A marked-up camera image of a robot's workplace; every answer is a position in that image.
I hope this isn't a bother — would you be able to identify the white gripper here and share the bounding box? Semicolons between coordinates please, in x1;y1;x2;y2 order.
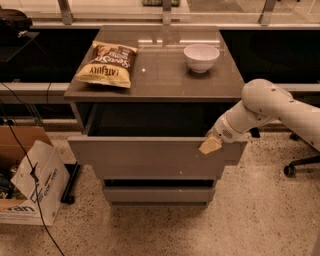
199;114;249;154

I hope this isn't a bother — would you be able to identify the grey top drawer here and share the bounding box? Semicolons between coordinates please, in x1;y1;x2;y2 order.
68;103;246;180

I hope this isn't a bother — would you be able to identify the grey drawer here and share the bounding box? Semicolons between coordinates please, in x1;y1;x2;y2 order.
103;188;215;203
68;103;246;180

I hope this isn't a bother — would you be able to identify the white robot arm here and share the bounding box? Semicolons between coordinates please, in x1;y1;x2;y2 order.
203;79;320;256

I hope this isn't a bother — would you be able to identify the grey drawer cabinet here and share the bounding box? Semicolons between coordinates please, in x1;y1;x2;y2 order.
65;25;244;206

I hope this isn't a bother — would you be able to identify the grey bottom drawer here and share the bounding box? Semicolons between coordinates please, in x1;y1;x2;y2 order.
103;188;215;203

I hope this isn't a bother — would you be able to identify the black office chair base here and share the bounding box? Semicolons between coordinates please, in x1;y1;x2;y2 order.
283;132;320;178

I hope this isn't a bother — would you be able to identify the white bowl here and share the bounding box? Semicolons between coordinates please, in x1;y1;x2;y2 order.
183;44;220;73

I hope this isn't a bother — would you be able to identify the yellow chip bag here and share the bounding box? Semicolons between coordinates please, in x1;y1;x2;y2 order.
75;41;138;88

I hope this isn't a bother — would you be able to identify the black table leg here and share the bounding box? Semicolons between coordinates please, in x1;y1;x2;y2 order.
61;162;81;205

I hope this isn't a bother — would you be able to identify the cardboard box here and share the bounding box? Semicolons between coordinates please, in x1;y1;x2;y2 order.
0;126;70;226

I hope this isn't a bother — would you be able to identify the black bag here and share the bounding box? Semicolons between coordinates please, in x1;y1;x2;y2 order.
0;9;33;38

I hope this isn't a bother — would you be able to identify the black cable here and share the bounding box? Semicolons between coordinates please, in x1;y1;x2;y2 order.
0;81;67;256

